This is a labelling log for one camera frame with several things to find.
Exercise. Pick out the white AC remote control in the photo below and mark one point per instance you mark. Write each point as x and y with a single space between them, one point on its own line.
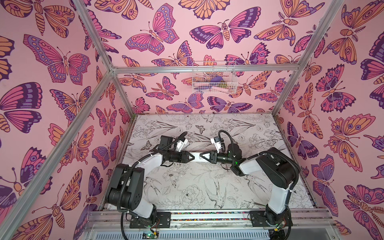
197 157

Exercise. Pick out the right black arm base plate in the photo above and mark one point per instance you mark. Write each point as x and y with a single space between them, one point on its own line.
261 218

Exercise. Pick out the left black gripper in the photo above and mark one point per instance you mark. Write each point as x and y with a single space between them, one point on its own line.
184 158

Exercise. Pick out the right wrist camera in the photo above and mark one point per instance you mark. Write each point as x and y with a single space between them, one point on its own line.
219 144

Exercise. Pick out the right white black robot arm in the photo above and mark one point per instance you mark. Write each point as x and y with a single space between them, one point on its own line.
280 169

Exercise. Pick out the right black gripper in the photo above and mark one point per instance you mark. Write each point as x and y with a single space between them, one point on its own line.
213 157

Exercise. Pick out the white wire basket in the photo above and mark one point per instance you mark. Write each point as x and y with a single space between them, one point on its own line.
203 74

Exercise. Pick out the small green circuit board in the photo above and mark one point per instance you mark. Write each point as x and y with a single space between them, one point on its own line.
150 235

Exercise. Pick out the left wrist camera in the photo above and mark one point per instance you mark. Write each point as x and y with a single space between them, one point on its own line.
181 145

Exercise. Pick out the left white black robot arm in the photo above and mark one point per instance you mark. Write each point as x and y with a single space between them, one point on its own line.
125 191

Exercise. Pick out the aluminium front rail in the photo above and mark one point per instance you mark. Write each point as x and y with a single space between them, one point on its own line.
308 224

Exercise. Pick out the purple item in basket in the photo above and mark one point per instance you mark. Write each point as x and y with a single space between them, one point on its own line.
217 79

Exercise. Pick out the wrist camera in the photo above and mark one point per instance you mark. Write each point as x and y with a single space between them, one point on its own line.
219 144
181 145

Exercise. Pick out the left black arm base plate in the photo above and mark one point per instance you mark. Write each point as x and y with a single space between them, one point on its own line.
159 220

